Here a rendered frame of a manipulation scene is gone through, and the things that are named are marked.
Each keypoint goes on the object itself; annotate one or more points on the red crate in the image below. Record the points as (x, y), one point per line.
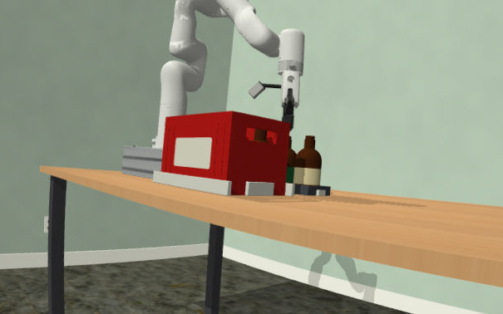
(219, 145)

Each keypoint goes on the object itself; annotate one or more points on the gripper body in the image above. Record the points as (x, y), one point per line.
(290, 80)

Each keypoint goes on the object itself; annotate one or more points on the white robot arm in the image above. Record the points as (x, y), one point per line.
(177, 77)

